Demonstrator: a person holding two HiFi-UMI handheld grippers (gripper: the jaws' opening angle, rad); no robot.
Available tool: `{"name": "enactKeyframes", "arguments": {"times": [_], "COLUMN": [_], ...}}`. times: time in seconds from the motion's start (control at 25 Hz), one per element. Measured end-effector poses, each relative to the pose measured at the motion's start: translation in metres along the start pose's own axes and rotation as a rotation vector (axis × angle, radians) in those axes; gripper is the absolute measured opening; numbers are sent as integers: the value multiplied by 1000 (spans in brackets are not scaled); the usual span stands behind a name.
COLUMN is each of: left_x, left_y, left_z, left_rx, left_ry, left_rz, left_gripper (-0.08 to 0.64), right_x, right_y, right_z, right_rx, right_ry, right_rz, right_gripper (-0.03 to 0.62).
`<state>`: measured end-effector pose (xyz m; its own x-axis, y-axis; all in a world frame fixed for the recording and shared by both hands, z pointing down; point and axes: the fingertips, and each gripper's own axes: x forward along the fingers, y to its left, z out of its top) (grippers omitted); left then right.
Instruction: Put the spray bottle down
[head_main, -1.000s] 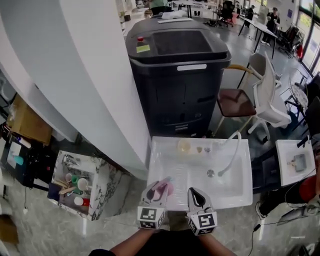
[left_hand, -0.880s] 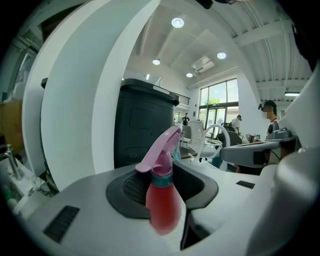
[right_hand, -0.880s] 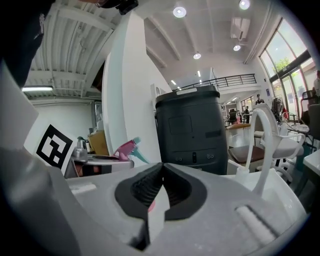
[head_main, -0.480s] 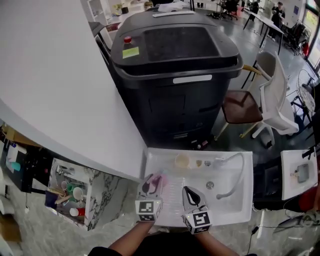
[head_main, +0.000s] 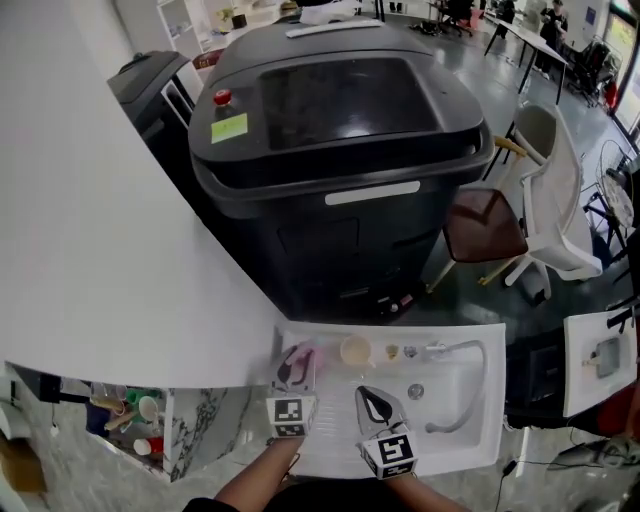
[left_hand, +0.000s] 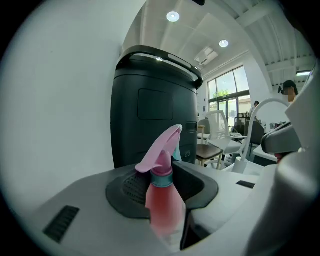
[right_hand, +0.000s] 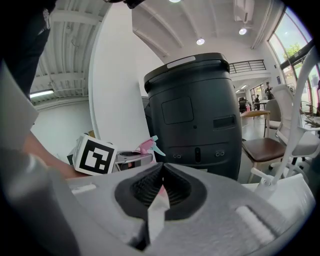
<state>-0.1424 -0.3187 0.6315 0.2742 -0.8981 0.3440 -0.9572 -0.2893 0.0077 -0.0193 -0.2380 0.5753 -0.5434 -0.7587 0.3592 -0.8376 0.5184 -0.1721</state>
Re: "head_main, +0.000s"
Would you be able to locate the person's right forearm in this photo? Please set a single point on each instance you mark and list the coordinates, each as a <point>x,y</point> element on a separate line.
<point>425,492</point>

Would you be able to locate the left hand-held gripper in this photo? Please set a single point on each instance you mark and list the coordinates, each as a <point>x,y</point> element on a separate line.
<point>290,412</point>

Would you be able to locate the beige cup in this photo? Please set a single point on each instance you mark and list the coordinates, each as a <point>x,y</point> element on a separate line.
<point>356,350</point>

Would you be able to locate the white shelf unit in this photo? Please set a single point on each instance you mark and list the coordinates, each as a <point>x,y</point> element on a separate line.
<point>182,25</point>

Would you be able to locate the group of colourful cups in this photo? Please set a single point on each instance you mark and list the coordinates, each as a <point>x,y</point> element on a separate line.
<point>147,407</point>

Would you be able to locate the person's black shirt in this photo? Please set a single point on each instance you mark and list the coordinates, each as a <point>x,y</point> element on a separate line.
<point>325,500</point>

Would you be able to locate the person's left forearm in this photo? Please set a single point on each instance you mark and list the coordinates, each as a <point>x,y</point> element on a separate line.
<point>255,480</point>

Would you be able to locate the black pushchair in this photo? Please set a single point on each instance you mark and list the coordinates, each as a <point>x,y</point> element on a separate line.
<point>587,70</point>

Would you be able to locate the small glass item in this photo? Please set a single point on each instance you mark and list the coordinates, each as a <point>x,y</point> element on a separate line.
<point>410,351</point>

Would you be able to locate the round marble side table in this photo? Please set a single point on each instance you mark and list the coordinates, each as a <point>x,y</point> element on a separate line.
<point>620,195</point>

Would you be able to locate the large black machine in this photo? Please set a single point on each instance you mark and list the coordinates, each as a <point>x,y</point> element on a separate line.
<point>325,200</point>

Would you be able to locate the long white desk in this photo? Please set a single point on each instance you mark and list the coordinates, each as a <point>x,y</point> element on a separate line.
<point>530,42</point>

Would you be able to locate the small black cabinet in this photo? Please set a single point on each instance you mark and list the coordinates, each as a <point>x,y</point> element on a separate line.
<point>150,85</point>

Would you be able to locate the large window wall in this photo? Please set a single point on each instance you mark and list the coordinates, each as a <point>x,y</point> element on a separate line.
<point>627,65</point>

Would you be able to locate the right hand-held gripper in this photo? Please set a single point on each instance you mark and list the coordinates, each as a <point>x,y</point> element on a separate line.
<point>395,450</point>

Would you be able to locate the black faucet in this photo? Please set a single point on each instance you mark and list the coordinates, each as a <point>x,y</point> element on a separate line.
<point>620,320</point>

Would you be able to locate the white office chair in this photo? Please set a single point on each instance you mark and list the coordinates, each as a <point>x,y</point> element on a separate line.
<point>565,200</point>

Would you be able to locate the white washbasin on black stand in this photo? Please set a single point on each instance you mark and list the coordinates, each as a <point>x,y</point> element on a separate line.
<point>575,370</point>

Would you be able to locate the white sink table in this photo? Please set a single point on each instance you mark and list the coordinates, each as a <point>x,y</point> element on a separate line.
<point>450,450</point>

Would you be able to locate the chrome faucet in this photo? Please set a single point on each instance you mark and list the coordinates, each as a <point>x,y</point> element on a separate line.
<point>480,380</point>

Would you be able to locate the brown wooden chair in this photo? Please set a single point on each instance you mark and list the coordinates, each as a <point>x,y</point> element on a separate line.
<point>485,225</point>

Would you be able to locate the marble cabinet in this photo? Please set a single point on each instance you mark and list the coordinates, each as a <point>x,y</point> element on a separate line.
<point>200,425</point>

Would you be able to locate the small yellow item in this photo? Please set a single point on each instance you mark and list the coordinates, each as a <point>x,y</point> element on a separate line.
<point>392,351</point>

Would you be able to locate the grey chair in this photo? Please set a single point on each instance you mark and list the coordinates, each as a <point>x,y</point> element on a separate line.
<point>535,130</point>

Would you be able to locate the metal sink drain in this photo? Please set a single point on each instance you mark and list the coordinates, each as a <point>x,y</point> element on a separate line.
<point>416,391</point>

